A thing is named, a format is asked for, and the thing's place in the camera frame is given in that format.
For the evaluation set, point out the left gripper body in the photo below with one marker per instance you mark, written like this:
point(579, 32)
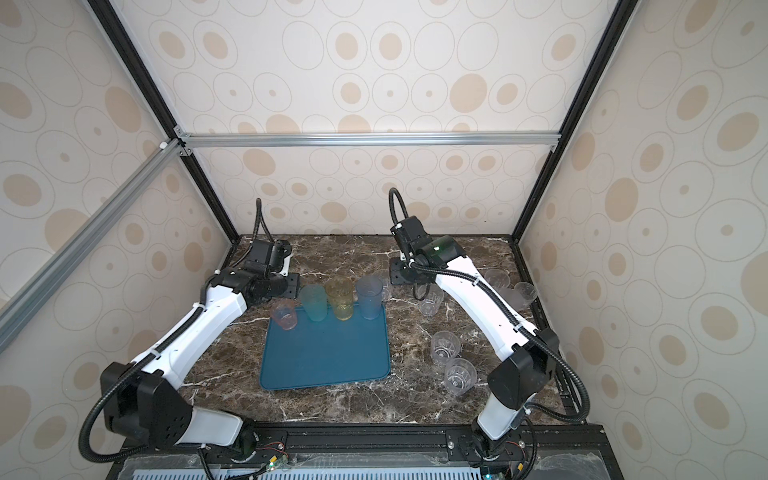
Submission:
point(285, 285)

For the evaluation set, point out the black frame post right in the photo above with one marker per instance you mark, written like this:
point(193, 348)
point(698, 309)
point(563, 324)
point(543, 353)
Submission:
point(605, 49)

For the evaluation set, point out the frosted white plastic cup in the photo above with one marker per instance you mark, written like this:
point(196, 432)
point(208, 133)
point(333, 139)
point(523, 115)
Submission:
point(513, 298)

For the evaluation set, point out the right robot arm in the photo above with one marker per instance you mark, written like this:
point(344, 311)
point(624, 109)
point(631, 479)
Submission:
point(529, 357)

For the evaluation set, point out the green textured plastic cup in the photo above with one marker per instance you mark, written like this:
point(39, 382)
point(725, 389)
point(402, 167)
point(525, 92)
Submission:
point(314, 300)

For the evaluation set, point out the clear cup beside blue cup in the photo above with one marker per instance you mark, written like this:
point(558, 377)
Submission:
point(387, 290)

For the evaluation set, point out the teal plastic tray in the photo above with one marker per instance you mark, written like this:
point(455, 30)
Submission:
point(330, 352)

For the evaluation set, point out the clear faceted cup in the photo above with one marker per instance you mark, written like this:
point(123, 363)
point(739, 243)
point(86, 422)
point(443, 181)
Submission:
point(429, 299)

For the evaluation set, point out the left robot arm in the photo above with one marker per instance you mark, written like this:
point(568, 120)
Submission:
point(141, 408)

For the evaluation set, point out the yellow plastic cup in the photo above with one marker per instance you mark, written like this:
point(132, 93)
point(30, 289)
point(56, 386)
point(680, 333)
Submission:
point(340, 295)

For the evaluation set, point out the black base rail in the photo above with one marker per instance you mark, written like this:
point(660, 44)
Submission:
point(397, 451)

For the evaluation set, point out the black frame post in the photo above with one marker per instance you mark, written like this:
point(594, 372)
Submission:
point(107, 17)
point(605, 49)

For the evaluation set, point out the diagonal aluminium rail left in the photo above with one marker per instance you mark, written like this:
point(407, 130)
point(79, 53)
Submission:
point(22, 308)

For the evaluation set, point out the clear cup behind gripper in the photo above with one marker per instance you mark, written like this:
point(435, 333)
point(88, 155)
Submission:
point(498, 279)

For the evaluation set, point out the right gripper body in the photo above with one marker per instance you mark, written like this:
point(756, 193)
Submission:
point(400, 272)

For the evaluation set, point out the horizontal aluminium rail back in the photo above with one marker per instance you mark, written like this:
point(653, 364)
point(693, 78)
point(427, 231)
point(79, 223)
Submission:
point(379, 139)

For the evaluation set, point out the pink plastic cup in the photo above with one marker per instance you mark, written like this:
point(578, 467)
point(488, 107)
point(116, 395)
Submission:
point(284, 315)

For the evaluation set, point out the blue textured plastic cup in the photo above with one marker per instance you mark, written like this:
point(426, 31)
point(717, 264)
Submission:
point(369, 291)

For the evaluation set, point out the black frame post left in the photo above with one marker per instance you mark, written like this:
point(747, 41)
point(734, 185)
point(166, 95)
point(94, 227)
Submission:
point(107, 17)

